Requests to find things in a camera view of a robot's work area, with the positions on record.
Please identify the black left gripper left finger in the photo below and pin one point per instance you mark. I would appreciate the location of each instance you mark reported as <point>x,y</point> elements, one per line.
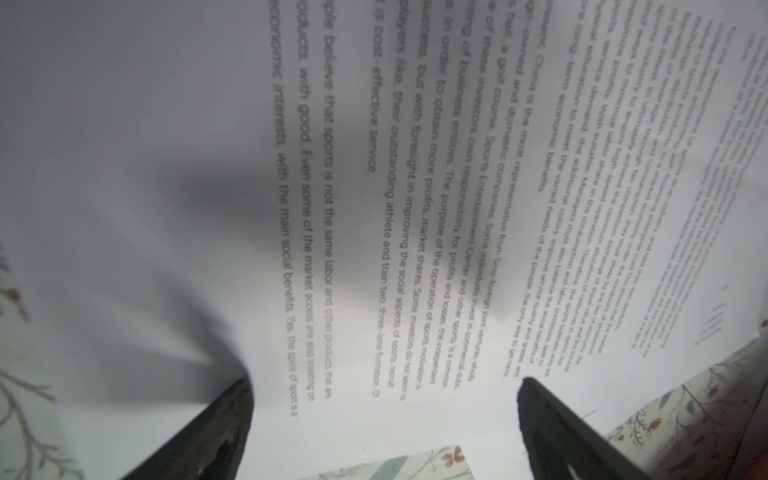
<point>211,446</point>

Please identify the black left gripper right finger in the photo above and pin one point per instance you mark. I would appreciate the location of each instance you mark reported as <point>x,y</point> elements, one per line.
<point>560,445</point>

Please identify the printed paper sheet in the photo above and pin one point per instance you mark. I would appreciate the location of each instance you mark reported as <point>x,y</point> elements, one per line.
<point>385,215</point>

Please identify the floral patterned table mat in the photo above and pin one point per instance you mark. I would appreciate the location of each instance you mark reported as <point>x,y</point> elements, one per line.
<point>714,426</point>

